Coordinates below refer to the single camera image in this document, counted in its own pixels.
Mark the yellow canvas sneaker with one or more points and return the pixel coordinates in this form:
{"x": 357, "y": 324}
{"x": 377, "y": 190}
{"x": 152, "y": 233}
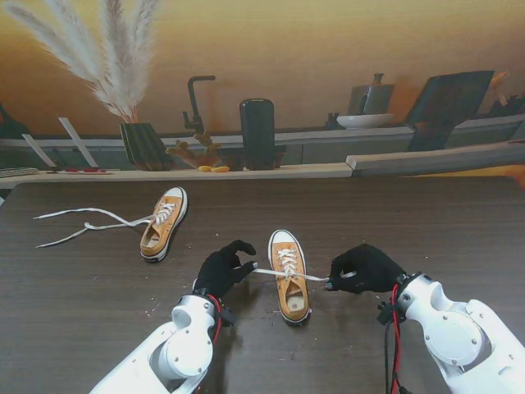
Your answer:
{"x": 174, "y": 200}
{"x": 292, "y": 305}

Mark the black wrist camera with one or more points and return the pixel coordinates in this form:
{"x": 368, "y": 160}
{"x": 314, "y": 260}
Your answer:
{"x": 227, "y": 316}
{"x": 384, "y": 314}

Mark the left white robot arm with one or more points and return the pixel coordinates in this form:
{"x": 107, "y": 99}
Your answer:
{"x": 172, "y": 349}

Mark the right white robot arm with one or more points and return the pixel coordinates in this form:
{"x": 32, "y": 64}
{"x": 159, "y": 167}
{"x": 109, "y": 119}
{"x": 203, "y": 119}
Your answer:
{"x": 459, "y": 328}

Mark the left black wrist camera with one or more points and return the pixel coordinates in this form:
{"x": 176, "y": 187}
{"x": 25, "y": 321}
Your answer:
{"x": 227, "y": 316}

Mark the left robot hand black glove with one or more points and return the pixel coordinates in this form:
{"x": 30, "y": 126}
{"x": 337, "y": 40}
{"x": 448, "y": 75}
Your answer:
{"x": 219, "y": 268}

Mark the right robot hand black glove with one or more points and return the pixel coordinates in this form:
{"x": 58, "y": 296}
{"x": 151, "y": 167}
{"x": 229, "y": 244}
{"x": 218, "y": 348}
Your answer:
{"x": 367, "y": 268}

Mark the printed kitchen backdrop banner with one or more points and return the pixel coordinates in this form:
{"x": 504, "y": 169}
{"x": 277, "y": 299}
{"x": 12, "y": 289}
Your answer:
{"x": 287, "y": 49}

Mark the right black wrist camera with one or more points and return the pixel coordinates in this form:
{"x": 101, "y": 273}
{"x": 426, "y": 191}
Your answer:
{"x": 384, "y": 314}

